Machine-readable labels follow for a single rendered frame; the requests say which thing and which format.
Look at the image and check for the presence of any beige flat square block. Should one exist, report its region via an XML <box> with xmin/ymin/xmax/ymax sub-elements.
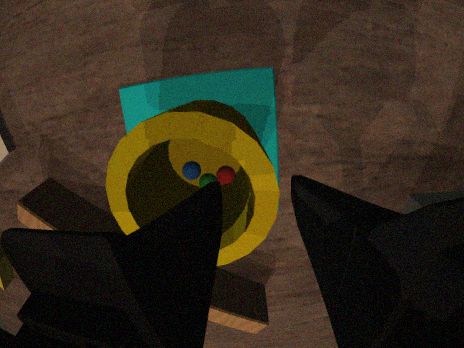
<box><xmin>0</xmin><ymin>117</ymin><xmax>16</xmax><ymax>165</ymax></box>

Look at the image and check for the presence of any green marble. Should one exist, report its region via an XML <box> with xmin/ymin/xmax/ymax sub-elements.
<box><xmin>200</xmin><ymin>173</ymin><xmax>219</xmax><ymax>187</ymax></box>

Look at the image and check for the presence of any yellow rectangular block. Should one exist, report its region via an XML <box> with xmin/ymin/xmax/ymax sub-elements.
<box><xmin>0</xmin><ymin>243</ymin><xmax>15</xmax><ymax>290</ymax></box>

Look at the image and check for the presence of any red marble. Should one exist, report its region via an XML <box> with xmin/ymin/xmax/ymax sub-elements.
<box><xmin>217</xmin><ymin>166</ymin><xmax>236</xmax><ymax>185</ymax></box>

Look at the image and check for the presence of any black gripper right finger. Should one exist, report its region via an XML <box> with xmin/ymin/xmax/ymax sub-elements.
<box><xmin>291</xmin><ymin>175</ymin><xmax>464</xmax><ymax>348</ymax></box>

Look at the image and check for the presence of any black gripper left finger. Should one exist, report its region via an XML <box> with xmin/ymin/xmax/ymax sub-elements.
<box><xmin>0</xmin><ymin>181</ymin><xmax>223</xmax><ymax>348</ymax></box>

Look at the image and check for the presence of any blue marble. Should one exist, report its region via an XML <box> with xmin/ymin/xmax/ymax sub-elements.
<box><xmin>183</xmin><ymin>161</ymin><xmax>201</xmax><ymax>179</ymax></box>

